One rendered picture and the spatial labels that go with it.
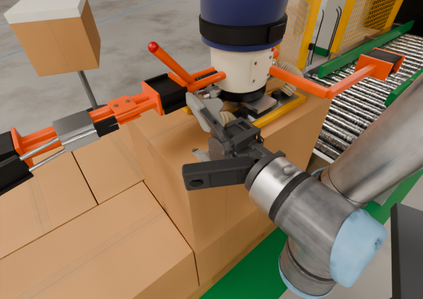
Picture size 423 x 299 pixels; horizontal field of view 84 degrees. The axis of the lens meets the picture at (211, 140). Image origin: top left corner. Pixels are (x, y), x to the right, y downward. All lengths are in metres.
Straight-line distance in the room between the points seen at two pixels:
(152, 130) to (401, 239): 0.75
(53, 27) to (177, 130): 1.39
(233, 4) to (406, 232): 0.75
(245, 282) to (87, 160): 1.02
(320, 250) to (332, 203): 0.06
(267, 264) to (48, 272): 1.03
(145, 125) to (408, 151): 0.61
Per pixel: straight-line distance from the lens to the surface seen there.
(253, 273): 1.47
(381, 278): 1.69
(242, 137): 0.41
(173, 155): 0.62
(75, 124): 0.55
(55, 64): 2.02
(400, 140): 0.38
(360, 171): 0.42
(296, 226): 0.34
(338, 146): 1.37
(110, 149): 1.32
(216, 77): 0.65
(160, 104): 0.56
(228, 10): 0.59
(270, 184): 0.35
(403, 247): 0.85
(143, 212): 1.02
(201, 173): 0.37
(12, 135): 0.58
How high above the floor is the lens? 1.39
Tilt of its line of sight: 43 degrees down
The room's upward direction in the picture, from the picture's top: 1 degrees counter-clockwise
